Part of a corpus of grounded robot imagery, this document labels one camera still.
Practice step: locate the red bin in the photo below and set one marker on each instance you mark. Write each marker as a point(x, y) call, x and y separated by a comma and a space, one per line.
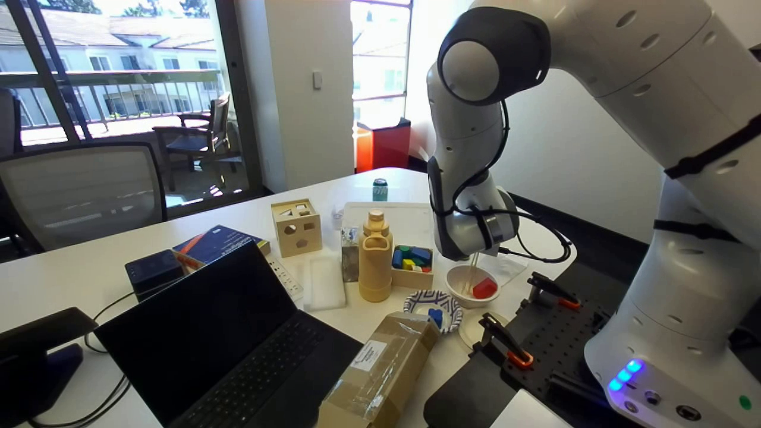
point(389, 145)

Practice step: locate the long cardboard box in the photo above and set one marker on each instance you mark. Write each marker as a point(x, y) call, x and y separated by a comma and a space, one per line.
point(380, 371)

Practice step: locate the blue book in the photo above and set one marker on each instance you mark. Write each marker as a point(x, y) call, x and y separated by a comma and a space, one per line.
point(220, 241)

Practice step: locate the narrow window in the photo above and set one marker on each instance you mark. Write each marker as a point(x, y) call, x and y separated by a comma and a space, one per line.
point(380, 59)

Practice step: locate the black monitor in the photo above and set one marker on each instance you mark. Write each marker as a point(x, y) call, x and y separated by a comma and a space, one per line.
point(35, 345)

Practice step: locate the small wooden box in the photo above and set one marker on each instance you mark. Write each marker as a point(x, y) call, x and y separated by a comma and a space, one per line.
point(410, 279)

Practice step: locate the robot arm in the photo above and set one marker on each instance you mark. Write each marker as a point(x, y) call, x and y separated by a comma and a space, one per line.
point(666, 83)

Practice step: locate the white paper sheet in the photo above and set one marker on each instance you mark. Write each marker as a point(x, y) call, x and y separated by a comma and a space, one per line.
point(529, 413)

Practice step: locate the large blue block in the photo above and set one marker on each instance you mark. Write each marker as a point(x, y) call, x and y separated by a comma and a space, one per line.
point(421, 255)

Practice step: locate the clear silver container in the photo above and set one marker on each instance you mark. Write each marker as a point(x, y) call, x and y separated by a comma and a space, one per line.
point(349, 258)

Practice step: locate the wall switch plate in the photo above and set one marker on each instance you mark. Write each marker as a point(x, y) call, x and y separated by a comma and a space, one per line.
point(317, 80)

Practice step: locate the blue patterned paper bowl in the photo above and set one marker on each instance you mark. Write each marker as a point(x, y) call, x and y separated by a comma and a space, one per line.
point(419, 303)

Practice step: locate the round clear lid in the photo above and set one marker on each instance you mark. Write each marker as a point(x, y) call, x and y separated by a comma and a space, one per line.
point(469, 333)

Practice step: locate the black box device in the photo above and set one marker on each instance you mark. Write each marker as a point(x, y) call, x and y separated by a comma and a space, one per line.
point(153, 273)

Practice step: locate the green can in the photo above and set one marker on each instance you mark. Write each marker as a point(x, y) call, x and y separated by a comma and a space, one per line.
point(380, 190)

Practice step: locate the blue block in patterned bowl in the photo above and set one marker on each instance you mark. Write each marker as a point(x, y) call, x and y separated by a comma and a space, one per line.
point(436, 318)

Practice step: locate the balcony railing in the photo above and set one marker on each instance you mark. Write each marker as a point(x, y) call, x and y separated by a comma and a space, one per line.
point(119, 76)

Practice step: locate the white bowl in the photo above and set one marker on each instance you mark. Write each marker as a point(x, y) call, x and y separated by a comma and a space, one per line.
point(461, 288)

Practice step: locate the dark office chair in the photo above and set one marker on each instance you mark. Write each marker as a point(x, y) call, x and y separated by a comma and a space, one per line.
point(8, 119)

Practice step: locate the black laptop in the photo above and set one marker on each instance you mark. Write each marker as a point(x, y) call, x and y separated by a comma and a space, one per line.
point(202, 333)

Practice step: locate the black clamp with orange tips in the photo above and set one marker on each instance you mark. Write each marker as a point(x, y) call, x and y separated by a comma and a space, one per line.
point(550, 286)
point(502, 342)

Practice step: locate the white tray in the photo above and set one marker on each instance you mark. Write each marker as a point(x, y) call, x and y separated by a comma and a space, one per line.
point(410, 223)

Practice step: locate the small blue block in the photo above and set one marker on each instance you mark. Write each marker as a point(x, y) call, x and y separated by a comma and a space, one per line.
point(397, 259)

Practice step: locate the wooden shape sorter cube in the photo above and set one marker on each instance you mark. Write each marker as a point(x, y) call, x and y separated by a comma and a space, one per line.
point(297, 229)

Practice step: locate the white power strip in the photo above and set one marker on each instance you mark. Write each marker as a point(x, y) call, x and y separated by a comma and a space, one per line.
point(286, 280)

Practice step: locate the large glass door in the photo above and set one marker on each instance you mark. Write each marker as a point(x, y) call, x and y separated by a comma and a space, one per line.
point(148, 47)

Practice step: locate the dark wooden patio chair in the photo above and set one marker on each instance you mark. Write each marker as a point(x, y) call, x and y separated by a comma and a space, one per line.
point(196, 139)

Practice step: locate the tan water bottle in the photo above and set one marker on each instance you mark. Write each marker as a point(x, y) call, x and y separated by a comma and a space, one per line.
point(375, 267)

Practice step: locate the yellow block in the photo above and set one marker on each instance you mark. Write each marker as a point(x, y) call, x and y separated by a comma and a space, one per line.
point(408, 265)

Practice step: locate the pair of clear chopsticks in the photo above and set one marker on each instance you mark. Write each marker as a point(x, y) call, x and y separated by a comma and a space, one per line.
point(474, 273)

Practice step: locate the green block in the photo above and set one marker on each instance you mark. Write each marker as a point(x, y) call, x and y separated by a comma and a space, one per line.
point(405, 249)

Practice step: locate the grey mesh office chair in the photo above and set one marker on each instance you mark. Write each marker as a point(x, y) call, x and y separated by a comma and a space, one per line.
point(77, 190)

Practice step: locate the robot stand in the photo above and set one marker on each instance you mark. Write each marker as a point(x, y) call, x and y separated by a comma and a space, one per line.
point(553, 339)

